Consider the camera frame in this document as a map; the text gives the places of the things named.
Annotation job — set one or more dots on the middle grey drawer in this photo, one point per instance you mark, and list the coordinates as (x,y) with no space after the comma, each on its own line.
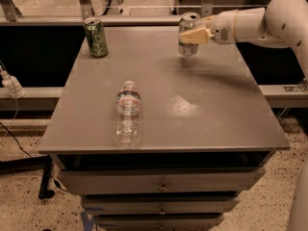
(161,206)

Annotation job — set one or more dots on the grey drawer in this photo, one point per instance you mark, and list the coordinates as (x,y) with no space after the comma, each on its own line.
(160,180)
(161,206)
(159,222)

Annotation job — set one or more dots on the clear plastic water bottle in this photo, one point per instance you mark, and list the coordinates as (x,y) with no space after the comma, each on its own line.
(127,116)

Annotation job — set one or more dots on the silver 7up can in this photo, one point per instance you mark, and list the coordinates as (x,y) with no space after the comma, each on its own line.
(187,22)

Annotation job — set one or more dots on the top grey drawer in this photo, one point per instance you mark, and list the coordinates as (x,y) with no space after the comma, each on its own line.
(160,180)

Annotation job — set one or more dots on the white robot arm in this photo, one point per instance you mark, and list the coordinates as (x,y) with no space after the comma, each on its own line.
(282,24)

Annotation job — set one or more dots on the grey metal rail frame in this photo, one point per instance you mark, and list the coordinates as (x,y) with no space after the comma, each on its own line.
(74,12)

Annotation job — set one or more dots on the black metal stand leg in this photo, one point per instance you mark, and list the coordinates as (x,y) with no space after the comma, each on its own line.
(43,163)

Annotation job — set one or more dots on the bottom grey drawer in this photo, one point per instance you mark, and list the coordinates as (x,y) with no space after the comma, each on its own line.
(159,222)

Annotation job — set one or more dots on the green soda can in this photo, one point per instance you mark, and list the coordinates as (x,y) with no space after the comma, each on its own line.
(96,37)

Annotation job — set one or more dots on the grey drawer cabinet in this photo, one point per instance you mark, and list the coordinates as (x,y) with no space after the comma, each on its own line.
(204,111)

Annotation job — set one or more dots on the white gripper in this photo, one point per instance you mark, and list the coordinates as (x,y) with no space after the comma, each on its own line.
(221,28)

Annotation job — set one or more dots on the white plug adapter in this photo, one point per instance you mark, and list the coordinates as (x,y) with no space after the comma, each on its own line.
(11,84)

